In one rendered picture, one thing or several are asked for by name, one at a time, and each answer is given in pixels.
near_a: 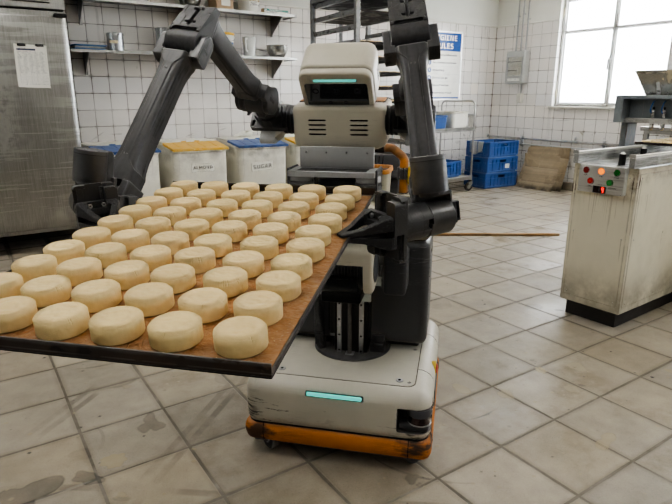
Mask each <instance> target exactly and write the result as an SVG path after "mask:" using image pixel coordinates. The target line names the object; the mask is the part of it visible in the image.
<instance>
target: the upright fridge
mask: <svg viewBox="0 0 672 504"><path fill-rule="evenodd" d="M64 10H65V6H64V0H0V237H9V236H17V235H26V234H34V233H43V232H51V231H60V230H68V229H76V231H77V230H78V226H77V221H76V215H75V213H74V212H73V210H72V209H71V207H70V205H69V196H70V194H71V192H72V190H71V188H72V186H74V185H75V181H73V180H72V170H73V152H74V147H81V139H80V131H79V122H78V114H77V106H76V97H75V89H74V81H73V73H72V64H71V56H70V48H69V40H68V31H67V23H66V17H67V14H65V12H63V11H64ZM13 43H15V44H17V43H25V44H29V45H35V44H43V45H44V46H46V49H47V59H48V68H49V77H50V86H51V88H31V87H19V86H18V79H17V71H16V63H15V55H14V46H13Z"/></svg>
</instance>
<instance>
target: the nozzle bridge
mask: <svg viewBox="0 0 672 504"><path fill-rule="evenodd" d="M656 99H658V100H656ZM667 99H669V100H668V101H666V100H667ZM654 100H656V101H655V102H654V103H653V101H654ZM665 101H666V102H665ZM664 102H665V104H664V106H663V109H664V107H666V110H667V112H666V118H665V119H662V118H661V117H662V113H661V108H662V105H663V103H664ZM652 103H653V105H652ZM651 105H652V108H653V107H655V116H654V117H655V118H650V117H651V113H650V107H651ZM652 108H651V111H652ZM663 109H662V111H663ZM613 122H619V123H621V130H620V137H619V145H618V147H621V146H631V145H634V141H635V134H636V127H637V123H652V124H672V95H617V96H616V102H615V109H614V117H613Z"/></svg>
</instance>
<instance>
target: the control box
mask: <svg viewBox="0 0 672 504"><path fill-rule="evenodd" d="M584 167H589V172H588V173H585V172H584V171H583V169H584ZM600 168H603V169H604V174H602V175H601V174H599V173H598V170H599V169H600ZM615 170H619V171H620V175H619V176H615V175H614V171H615ZM628 174H629V168H626V167H616V166H606V165H596V164H586V163H582V164H580V170H579V179H578V188H577V190H579V191H586V192H593V193H600V194H607V195H614V196H621V197H623V196H625V195H626V188H627V181H628ZM588 178H593V183H591V184H590V183H588V182H587V179H588ZM607 180H612V182H613V184H612V185H611V186H607V184H606V182H607ZM595 186H597V191H596V190H595V191H596V192H594V187H595ZM602 187H604V192H603V191H602V192H603V193H601V188H602ZM595 189H596V187H595ZM602 190H603V188H602Z"/></svg>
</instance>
